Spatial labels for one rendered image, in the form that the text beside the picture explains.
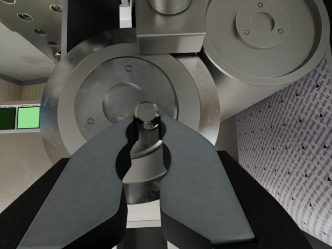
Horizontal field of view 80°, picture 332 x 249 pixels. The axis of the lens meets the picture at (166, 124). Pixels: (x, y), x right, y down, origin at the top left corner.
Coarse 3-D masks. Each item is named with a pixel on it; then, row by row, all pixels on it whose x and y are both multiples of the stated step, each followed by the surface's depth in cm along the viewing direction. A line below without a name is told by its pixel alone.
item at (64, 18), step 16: (64, 0) 19; (80, 0) 22; (96, 0) 28; (64, 16) 19; (80, 16) 22; (96, 16) 27; (112, 16) 37; (64, 32) 18; (80, 32) 21; (96, 32) 27; (64, 48) 18
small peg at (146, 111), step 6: (144, 102) 12; (150, 102) 12; (138, 108) 11; (144, 108) 11; (150, 108) 11; (156, 108) 11; (138, 114) 11; (144, 114) 11; (150, 114) 11; (156, 114) 11; (138, 120) 11; (144, 120) 11; (150, 120) 11; (156, 120) 12; (144, 126) 13; (150, 126) 12; (156, 126) 14
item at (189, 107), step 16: (112, 48) 17; (128, 48) 17; (80, 64) 16; (96, 64) 16; (160, 64) 16; (176, 64) 16; (80, 80) 16; (176, 80) 16; (192, 80) 16; (64, 96) 16; (192, 96) 16; (64, 112) 16; (192, 112) 16; (64, 128) 16; (192, 128) 16; (64, 144) 16; (80, 144) 15; (144, 160) 15; (160, 160) 15; (128, 176) 15; (144, 176) 15
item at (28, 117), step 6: (24, 108) 49; (30, 108) 49; (36, 108) 49; (18, 114) 49; (24, 114) 49; (30, 114) 49; (36, 114) 49; (18, 120) 49; (24, 120) 49; (30, 120) 49; (36, 120) 49; (18, 126) 48; (24, 126) 48; (30, 126) 48; (36, 126) 48
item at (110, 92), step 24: (96, 72) 15; (120, 72) 15; (144, 72) 15; (96, 96) 14; (120, 96) 14; (144, 96) 15; (168, 96) 14; (96, 120) 14; (120, 120) 15; (144, 144) 14
